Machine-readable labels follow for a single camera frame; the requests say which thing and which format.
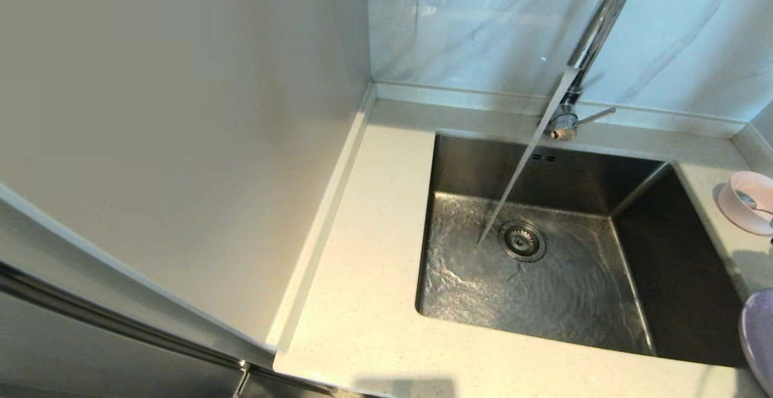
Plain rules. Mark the pink bowl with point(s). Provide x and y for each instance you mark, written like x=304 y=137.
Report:
x=735 y=214

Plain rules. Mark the lilac plate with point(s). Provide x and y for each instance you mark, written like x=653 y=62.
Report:
x=760 y=337

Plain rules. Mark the stainless steel sink basin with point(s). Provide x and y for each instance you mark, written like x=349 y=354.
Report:
x=543 y=301

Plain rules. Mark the running water stream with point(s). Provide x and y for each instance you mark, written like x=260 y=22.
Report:
x=525 y=162

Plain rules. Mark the round metal drain strainer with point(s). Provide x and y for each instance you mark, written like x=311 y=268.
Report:
x=522 y=241

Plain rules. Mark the chrome gooseneck faucet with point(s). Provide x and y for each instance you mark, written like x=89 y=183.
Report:
x=601 y=23

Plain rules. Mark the grey cabinet door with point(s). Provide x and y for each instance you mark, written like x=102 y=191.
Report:
x=72 y=349

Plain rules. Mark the metal spoon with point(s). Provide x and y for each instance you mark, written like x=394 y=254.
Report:
x=747 y=198

